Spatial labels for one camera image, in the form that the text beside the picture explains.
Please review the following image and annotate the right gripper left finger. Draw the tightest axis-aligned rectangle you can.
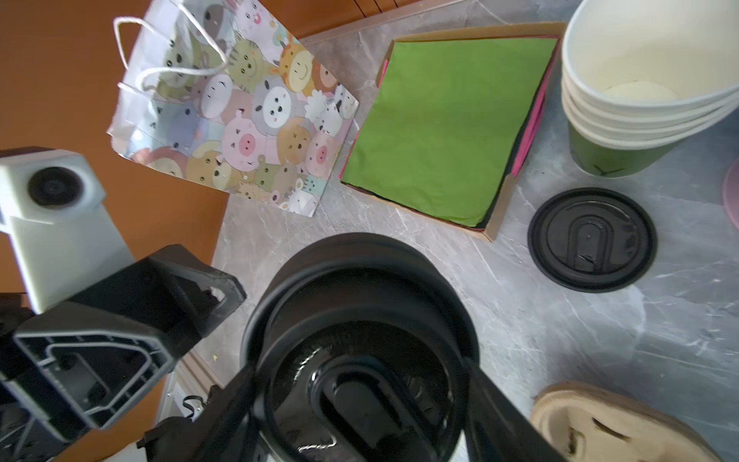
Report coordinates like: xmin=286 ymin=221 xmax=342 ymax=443
xmin=137 ymin=366 xmax=260 ymax=461

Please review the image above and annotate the cartoon animal paper gift bag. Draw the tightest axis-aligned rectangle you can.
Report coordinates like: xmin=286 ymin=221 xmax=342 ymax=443
xmin=108 ymin=1 xmax=359 ymax=217

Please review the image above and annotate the stack of black lids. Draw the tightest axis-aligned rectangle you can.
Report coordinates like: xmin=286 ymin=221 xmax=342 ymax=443
xmin=527 ymin=188 xmax=658 ymax=294

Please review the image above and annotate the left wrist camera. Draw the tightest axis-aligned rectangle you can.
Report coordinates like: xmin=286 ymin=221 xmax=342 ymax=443
xmin=1 ymin=146 xmax=135 ymax=314

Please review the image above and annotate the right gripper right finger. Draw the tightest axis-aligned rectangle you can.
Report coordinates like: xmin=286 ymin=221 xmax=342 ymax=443
xmin=464 ymin=359 xmax=565 ymax=462

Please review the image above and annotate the green paper napkin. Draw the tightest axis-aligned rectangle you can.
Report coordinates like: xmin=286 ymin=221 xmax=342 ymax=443
xmin=341 ymin=37 xmax=559 ymax=229

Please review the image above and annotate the stack of pulp cup carriers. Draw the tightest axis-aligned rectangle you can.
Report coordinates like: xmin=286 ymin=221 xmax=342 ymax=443
xmin=530 ymin=381 xmax=721 ymax=461

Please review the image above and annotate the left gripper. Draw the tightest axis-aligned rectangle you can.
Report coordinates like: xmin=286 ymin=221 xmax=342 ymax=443
xmin=1 ymin=244 xmax=246 ymax=461

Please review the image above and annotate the stack of paper cups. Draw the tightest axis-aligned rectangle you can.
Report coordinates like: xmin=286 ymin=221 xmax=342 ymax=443
xmin=561 ymin=0 xmax=738 ymax=178

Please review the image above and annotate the black plastic cup lid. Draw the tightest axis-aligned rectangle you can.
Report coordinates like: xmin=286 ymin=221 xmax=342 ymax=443
xmin=240 ymin=233 xmax=479 ymax=461

